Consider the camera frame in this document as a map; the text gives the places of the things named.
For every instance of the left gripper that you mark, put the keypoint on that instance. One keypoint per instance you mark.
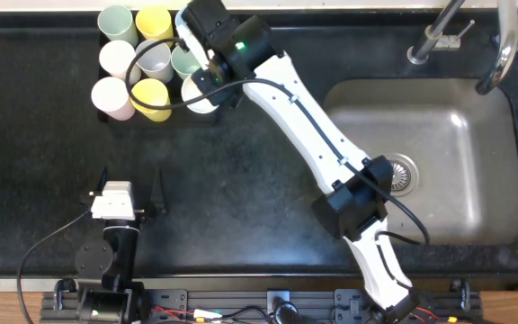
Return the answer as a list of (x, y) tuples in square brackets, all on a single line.
[(145, 212)]

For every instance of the pink cup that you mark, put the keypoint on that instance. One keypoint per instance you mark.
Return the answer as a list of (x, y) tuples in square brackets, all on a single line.
[(110, 96)]

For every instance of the yellow cup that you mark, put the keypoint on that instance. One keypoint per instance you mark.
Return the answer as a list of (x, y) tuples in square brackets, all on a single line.
[(151, 92), (154, 22)]

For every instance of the white cup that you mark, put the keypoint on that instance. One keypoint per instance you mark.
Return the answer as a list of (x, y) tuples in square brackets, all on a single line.
[(189, 92), (117, 58)]

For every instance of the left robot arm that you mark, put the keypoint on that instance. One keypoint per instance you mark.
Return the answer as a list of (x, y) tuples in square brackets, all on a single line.
[(115, 252)]

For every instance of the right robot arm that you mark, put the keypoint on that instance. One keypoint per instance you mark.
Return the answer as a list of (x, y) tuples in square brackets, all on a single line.
[(304, 117)]

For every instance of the black tray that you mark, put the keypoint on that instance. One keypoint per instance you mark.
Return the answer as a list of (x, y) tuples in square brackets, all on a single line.
[(175, 118)]

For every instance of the grey cup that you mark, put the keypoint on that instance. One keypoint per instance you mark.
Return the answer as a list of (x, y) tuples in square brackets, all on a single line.
[(155, 60)]

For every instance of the green cup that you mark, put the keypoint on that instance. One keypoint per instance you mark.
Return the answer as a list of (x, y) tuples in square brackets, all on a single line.
[(182, 63), (117, 22)]

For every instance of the steel sink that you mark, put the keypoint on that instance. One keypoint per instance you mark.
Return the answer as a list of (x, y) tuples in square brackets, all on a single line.
[(466, 157)]

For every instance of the steel tap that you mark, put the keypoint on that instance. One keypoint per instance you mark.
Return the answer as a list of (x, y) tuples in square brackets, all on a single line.
[(434, 31)]

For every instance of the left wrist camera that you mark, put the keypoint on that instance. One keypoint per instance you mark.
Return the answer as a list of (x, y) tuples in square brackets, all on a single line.
[(113, 200)]

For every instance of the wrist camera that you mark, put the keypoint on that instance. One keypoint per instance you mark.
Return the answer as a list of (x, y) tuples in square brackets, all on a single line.
[(113, 200), (196, 47)]

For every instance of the mounting rail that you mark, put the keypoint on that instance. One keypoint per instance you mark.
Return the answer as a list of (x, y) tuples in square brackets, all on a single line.
[(232, 301)]

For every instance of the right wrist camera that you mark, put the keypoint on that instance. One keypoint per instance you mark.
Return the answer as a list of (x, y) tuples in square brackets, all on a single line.
[(196, 47)]

